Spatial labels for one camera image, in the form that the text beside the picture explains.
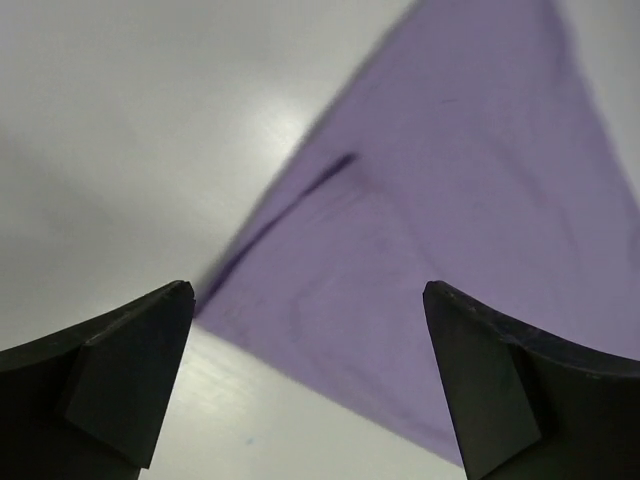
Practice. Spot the purple t shirt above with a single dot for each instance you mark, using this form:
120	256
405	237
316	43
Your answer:
469	151

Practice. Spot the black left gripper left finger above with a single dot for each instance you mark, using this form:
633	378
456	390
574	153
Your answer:
89	401

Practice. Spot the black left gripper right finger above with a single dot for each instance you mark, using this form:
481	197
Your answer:
527	404

